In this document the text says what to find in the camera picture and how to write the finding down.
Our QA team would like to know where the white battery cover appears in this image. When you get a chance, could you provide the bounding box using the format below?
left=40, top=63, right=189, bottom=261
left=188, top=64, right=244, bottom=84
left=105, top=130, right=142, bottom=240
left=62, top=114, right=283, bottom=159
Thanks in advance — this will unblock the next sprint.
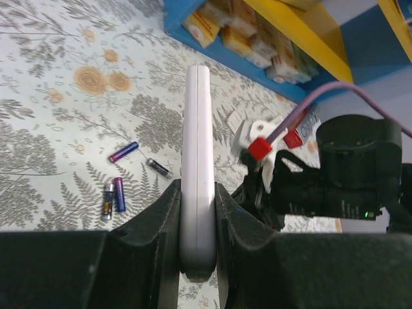
left=226, top=110, right=246, bottom=134

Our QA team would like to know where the blue shelf unit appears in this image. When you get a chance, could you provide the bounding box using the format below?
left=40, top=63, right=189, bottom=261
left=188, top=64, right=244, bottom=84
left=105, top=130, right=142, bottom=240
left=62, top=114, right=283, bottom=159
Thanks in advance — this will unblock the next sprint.
left=163, top=0, right=412, bottom=104

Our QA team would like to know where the floral table mat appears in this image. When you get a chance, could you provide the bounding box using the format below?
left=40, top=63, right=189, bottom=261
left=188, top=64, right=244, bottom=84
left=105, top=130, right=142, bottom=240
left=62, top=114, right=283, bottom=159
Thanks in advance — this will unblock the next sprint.
left=1, top=1, right=292, bottom=230

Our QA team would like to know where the purple battery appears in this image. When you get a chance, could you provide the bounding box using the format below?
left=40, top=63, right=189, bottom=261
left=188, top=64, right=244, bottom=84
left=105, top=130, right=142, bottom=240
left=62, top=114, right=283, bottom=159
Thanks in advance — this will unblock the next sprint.
left=109, top=142, right=139, bottom=163

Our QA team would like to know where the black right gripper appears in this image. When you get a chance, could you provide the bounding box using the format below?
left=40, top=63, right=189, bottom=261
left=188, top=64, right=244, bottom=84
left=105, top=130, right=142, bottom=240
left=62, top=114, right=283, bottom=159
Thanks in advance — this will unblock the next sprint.
left=231, top=160, right=283, bottom=230

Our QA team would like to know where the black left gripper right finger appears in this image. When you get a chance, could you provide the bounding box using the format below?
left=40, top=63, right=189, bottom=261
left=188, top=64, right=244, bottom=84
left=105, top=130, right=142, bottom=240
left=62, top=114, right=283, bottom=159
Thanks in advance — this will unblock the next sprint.
left=215, top=184, right=411, bottom=308

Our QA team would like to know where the orange white sponge pack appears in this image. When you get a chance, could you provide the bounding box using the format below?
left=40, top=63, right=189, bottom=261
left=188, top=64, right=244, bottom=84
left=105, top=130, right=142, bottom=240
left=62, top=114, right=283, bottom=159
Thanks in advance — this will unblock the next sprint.
left=221, top=26, right=252, bottom=58

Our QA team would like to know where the black battery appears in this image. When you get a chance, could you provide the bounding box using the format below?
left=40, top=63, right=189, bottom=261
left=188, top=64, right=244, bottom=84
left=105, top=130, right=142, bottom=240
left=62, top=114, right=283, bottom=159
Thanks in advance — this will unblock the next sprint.
left=146, top=158, right=173, bottom=179

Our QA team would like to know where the blue green battery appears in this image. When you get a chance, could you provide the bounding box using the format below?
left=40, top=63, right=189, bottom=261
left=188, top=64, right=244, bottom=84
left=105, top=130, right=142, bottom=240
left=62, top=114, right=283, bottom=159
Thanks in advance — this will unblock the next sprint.
left=113, top=177, right=126, bottom=212

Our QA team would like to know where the white remote with display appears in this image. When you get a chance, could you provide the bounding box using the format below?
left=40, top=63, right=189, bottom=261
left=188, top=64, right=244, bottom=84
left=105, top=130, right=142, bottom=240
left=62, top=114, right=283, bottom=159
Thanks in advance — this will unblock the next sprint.
left=179, top=65, right=216, bottom=282

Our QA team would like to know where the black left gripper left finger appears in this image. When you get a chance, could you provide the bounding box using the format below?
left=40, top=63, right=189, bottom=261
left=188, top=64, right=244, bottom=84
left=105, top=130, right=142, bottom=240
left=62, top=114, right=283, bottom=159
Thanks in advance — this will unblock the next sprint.
left=1, top=180, right=181, bottom=308

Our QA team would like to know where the yellow sponge pack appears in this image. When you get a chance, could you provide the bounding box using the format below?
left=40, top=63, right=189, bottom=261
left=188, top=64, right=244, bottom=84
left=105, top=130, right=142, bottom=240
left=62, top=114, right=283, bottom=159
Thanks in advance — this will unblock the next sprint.
left=183, top=1, right=225, bottom=48

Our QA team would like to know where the red white toothpaste box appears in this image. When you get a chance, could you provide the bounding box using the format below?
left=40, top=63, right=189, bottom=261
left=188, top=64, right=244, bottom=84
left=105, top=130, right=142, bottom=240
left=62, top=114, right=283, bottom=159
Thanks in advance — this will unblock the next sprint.
left=283, top=106, right=320, bottom=149

